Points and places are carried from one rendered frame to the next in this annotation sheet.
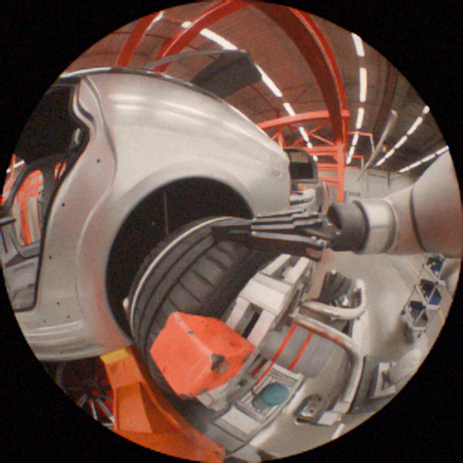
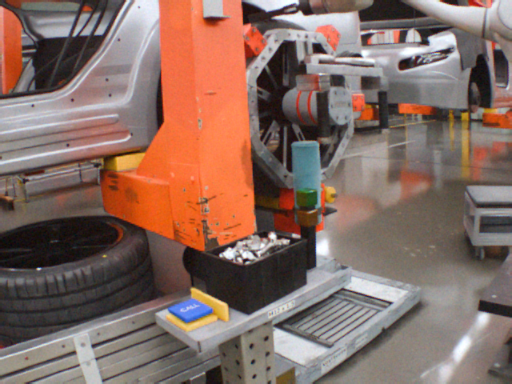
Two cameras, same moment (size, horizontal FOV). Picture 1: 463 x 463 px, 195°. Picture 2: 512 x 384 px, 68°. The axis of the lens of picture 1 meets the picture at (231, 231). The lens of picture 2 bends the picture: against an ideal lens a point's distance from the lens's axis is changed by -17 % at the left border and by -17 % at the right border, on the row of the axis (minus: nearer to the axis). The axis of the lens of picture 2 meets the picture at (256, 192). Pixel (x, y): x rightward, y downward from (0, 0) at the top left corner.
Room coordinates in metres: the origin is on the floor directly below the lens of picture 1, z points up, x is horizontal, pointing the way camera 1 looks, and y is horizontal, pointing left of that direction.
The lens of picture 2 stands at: (-1.33, -0.07, 0.90)
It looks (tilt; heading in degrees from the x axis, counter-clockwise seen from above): 12 degrees down; 4
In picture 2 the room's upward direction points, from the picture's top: 4 degrees counter-clockwise
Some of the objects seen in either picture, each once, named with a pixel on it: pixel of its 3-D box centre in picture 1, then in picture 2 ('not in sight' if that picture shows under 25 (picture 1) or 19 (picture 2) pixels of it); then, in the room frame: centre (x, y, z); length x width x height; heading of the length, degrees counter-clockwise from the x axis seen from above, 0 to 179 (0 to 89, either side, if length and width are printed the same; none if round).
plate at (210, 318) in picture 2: not in sight; (191, 318); (-0.52, 0.14, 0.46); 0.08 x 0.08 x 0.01; 46
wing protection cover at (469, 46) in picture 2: (316, 195); (466, 47); (2.75, -1.93, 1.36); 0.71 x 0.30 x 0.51; 136
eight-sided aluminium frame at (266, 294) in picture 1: (273, 336); (301, 106); (0.23, -0.13, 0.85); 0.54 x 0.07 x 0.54; 136
